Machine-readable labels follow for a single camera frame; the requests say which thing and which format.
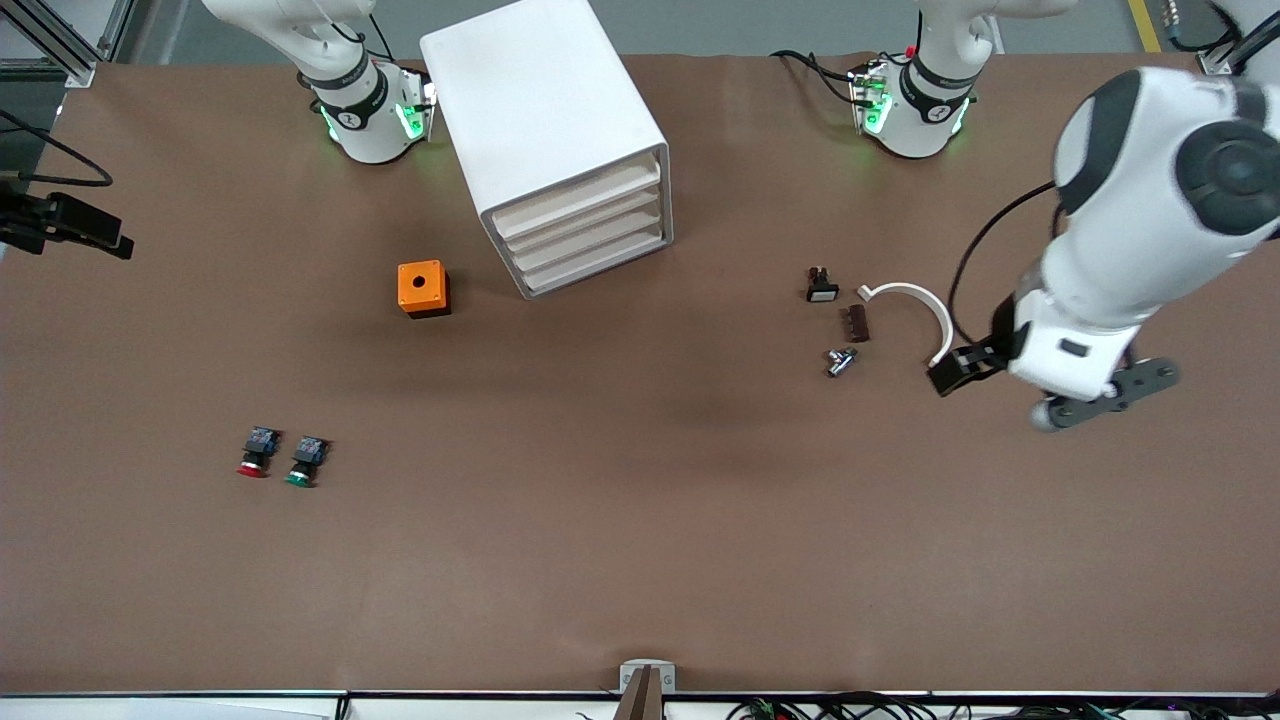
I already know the black cable bundle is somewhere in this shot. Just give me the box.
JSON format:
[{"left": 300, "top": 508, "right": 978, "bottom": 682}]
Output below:
[{"left": 725, "top": 692, "right": 1280, "bottom": 720}]

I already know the white plastic drawer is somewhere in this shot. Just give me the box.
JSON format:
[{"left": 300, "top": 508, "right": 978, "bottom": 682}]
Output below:
[
  {"left": 510, "top": 199, "right": 667, "bottom": 278},
  {"left": 501, "top": 177, "right": 665, "bottom": 258},
  {"left": 492, "top": 155, "right": 664, "bottom": 239},
  {"left": 519, "top": 221, "right": 669, "bottom": 297}
]

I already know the grey table edge bracket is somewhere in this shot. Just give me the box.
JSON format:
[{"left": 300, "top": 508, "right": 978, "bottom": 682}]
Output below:
[{"left": 613, "top": 660, "right": 677, "bottom": 720}]

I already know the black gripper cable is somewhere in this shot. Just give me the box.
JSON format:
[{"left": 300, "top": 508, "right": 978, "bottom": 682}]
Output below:
[
  {"left": 0, "top": 108, "right": 114, "bottom": 189},
  {"left": 945, "top": 180, "right": 1061, "bottom": 347}
]

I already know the red push button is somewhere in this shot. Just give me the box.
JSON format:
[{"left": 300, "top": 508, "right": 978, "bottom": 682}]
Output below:
[{"left": 236, "top": 427, "right": 281, "bottom": 479}]

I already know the white curved plastic bracket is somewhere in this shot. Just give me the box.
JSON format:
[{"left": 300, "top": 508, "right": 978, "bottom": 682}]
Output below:
[{"left": 857, "top": 282, "right": 955, "bottom": 367}]

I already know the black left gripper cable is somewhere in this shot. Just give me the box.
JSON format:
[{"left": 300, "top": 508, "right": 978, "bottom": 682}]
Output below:
[{"left": 945, "top": 180, "right": 1061, "bottom": 347}]

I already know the orange button enclosure box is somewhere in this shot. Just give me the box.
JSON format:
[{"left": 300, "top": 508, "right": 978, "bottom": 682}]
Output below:
[{"left": 397, "top": 260, "right": 452, "bottom": 319}]

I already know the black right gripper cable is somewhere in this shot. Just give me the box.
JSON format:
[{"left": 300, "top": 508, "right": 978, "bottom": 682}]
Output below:
[{"left": 0, "top": 108, "right": 114, "bottom": 189}]

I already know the black arm base cable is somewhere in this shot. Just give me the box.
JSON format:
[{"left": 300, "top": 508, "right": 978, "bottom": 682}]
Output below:
[{"left": 770, "top": 50, "right": 863, "bottom": 107}]

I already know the white table edge rail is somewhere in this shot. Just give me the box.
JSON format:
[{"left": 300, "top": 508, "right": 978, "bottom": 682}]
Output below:
[{"left": 0, "top": 690, "right": 1280, "bottom": 720}]

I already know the green push button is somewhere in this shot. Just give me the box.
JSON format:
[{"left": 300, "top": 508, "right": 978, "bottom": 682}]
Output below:
[{"left": 283, "top": 436, "right": 331, "bottom": 489}]

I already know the white drawer cabinet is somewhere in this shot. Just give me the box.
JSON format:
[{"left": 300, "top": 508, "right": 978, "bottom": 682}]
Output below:
[{"left": 419, "top": 0, "right": 674, "bottom": 301}]

